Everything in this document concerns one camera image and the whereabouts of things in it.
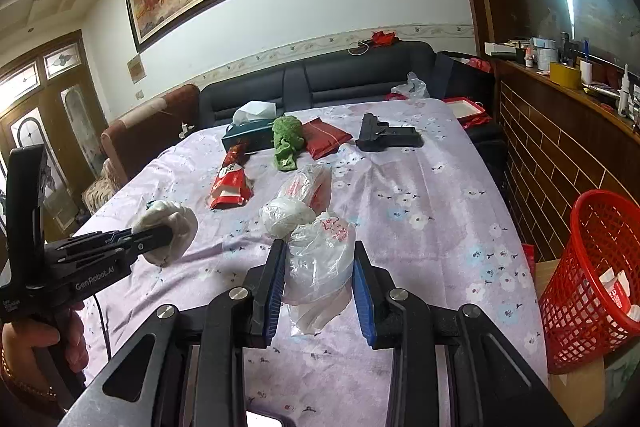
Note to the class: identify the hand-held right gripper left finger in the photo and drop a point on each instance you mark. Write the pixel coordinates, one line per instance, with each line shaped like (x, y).
(275, 302)

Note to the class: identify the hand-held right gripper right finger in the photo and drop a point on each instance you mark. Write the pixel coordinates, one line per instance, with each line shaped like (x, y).
(362, 302)

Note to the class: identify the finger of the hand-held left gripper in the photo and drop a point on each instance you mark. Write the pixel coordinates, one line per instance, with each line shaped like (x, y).
(110, 239)
(150, 239)

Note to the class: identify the white plastic bag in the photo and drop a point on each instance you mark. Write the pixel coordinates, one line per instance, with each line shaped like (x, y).
(170, 219)

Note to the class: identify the clear plastic bag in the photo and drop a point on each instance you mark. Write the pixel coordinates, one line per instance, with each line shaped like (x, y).
(320, 267)
(412, 88)

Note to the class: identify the red plastic basket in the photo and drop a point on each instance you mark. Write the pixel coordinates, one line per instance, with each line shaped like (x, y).
(595, 277)

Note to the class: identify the person's left hand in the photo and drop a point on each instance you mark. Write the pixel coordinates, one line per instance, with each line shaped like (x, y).
(25, 342)

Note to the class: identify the white crumpled plastic ball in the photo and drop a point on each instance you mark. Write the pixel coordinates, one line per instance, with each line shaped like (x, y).
(285, 217)

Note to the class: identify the red and white snack packet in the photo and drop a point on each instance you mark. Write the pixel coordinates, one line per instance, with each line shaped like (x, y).
(230, 189)

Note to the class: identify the brown armchair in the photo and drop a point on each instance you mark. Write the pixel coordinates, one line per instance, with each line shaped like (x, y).
(145, 132)

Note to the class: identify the white power plug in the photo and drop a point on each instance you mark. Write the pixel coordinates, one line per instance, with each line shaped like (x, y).
(185, 130)

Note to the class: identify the small red wrapper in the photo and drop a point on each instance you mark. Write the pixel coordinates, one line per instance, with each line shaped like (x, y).
(234, 155)

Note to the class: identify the wooden door with glass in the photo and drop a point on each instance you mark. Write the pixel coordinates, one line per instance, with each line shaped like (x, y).
(55, 117)

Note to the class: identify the clear bag with red print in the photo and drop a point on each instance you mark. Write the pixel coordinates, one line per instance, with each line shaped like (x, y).
(307, 184)

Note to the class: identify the teal tissue box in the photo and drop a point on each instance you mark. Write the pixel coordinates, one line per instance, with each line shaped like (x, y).
(245, 137)

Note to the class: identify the green plush toy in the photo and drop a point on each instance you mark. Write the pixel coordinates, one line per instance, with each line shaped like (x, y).
(286, 142)

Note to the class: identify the black toy pistol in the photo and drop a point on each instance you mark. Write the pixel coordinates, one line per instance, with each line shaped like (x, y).
(387, 139)

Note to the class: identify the dark red packet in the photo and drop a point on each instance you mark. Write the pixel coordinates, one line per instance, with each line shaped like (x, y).
(325, 138)

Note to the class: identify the red envelope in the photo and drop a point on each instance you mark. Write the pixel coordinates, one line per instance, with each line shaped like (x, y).
(528, 253)

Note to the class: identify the red framed white tray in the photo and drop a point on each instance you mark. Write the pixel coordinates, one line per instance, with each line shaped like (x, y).
(467, 109)

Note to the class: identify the clear plastic bag on red item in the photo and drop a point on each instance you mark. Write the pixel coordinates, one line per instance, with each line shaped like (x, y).
(412, 88)

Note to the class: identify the black leather sofa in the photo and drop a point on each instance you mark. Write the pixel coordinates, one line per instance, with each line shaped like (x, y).
(345, 82)

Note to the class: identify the cardboard box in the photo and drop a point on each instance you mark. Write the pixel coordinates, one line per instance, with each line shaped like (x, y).
(580, 387)

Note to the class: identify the brick pattern wooden counter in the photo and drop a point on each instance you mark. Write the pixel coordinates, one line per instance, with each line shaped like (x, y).
(555, 157)

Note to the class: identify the black bag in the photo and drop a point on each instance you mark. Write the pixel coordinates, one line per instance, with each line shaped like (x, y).
(457, 77)

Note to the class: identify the red cloth bundle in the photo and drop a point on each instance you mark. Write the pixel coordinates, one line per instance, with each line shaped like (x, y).
(382, 38)

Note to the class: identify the yellow tape roll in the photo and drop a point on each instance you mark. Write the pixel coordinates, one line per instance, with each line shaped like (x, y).
(564, 74)

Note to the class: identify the small wall picture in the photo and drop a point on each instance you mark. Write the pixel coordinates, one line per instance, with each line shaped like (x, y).
(136, 68)

